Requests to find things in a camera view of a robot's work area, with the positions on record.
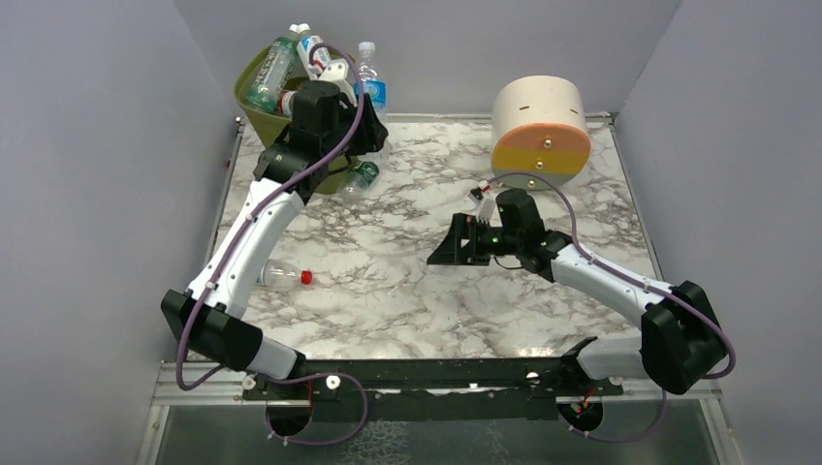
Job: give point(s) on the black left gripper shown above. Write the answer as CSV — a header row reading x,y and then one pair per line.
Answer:
x,y
370,121

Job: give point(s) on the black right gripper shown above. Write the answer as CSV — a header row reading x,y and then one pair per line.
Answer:
x,y
475,237

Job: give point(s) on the clear bottle blue band label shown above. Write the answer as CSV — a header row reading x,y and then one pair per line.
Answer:
x,y
375,87

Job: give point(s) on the clear bottle dark green label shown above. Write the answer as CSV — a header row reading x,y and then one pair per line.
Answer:
x,y
358,181

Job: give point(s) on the clear bottle light blue label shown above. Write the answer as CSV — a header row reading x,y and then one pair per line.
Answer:
x,y
315,58

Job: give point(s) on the green tea bottle white cap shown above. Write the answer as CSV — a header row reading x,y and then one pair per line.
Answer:
x,y
274,72

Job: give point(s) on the clear bottle red blue label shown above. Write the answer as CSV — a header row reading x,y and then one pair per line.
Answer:
x,y
278,275

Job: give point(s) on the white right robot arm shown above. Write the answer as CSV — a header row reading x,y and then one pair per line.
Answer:
x,y
679,342

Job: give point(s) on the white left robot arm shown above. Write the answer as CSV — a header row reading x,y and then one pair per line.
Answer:
x,y
207,317

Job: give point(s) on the green plastic waste bin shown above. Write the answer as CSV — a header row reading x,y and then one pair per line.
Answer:
x,y
268,126

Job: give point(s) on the cream cylinder with coloured face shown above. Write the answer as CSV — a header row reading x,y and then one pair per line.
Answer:
x,y
538,132

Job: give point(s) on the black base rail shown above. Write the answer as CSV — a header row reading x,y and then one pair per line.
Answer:
x,y
342,390

